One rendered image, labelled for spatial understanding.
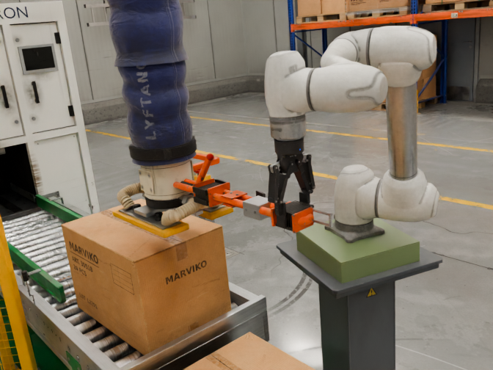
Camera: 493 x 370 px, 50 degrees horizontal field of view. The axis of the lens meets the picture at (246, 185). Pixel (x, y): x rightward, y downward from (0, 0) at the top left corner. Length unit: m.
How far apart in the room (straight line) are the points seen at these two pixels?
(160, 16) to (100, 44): 9.96
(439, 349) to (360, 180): 1.25
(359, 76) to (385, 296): 1.26
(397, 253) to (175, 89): 1.03
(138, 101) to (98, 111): 9.73
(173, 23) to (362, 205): 0.98
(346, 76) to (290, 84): 0.13
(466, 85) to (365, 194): 8.40
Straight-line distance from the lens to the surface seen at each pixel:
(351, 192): 2.06
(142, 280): 1.90
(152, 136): 1.70
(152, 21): 1.66
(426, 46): 1.73
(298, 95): 1.25
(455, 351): 3.01
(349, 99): 1.21
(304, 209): 1.36
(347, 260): 1.97
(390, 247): 2.08
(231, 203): 1.52
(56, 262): 3.05
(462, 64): 10.37
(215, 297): 2.13
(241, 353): 2.01
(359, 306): 2.22
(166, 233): 1.67
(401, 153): 1.92
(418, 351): 2.98
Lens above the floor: 1.69
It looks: 17 degrees down
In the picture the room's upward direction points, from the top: 5 degrees counter-clockwise
